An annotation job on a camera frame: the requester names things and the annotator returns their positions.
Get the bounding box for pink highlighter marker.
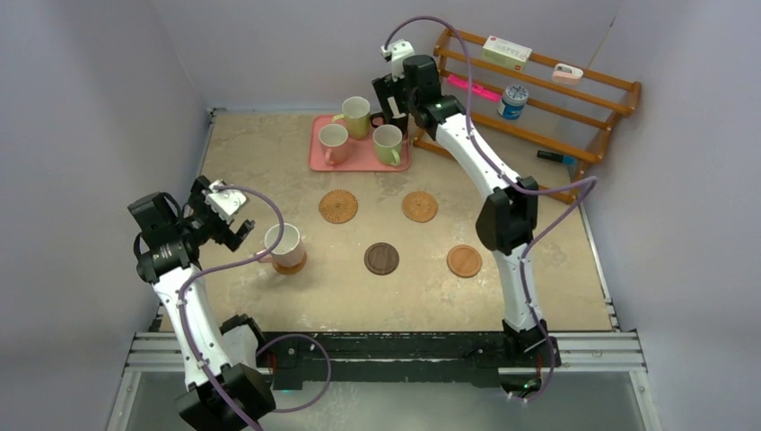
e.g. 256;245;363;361
447;73;502;102

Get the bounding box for pink mug front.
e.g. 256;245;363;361
318;123;350;166

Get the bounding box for smooth light wooden coaster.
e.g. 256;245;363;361
271;254;308;275

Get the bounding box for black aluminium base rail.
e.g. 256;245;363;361
121;330;649;394

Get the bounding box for wooden tiered shelf rack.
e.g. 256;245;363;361
433;27;642;182

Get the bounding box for white green box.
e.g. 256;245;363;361
480;36;533;72

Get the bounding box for black blue marker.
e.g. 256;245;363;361
537;150;575;165

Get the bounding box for dark walnut wooden coaster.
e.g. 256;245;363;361
363;242;399;276

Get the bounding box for yellow mug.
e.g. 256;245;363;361
332;96;371;140

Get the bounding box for black mug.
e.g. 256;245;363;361
370;111;409;138

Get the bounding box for blue white round jar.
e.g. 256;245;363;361
497;84;529;120

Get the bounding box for pink mug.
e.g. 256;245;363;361
318;123;350;166
259;223;306;267

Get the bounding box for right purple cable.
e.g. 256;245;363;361
383;15;599;406

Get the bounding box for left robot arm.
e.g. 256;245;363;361
127;176;276;430

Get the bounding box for small pink white case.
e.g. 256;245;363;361
551;63;584;86

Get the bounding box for green mug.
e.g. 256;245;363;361
372;125;403;167

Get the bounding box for woven rattan coaster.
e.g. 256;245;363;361
318;189;358;224
401;190;438;223

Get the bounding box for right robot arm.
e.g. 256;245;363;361
372;40;560;366

